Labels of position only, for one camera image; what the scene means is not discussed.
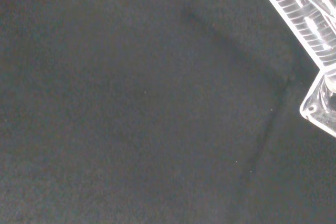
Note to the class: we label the black cloth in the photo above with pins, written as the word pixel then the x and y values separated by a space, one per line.
pixel 131 103

